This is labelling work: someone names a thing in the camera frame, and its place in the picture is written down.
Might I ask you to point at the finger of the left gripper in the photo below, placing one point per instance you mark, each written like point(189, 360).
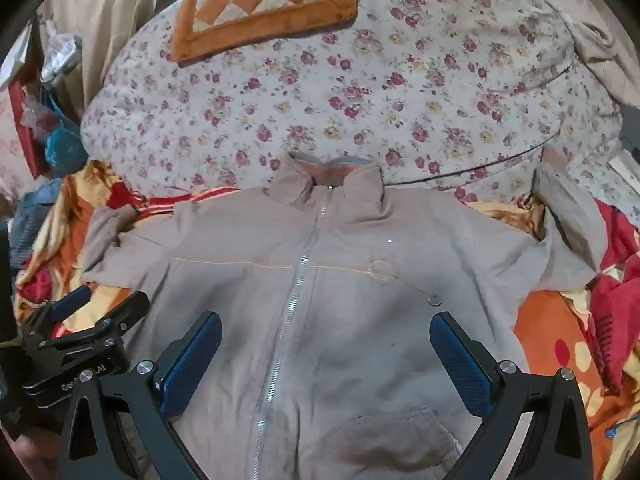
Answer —
point(117, 317)
point(48, 316)

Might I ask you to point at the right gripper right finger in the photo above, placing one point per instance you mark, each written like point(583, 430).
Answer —
point(556, 445)

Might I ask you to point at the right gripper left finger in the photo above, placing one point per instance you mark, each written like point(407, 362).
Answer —
point(153, 393)

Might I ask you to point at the beige zip jacket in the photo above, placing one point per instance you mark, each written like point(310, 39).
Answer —
point(320, 309)

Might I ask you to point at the blue grey clothes pile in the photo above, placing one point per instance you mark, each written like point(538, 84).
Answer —
point(29, 216)

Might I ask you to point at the orange red yellow blanket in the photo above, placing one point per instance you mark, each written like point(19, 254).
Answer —
point(575, 334)

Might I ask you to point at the teal plastic bag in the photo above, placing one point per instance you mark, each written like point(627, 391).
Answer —
point(64, 152)

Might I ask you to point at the floral quilt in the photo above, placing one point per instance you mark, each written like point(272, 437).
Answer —
point(459, 95)

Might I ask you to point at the orange checkered cushion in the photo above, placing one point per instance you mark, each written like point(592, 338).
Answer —
point(204, 27)

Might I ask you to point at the red board by wall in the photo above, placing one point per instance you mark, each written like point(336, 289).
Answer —
point(33, 152)

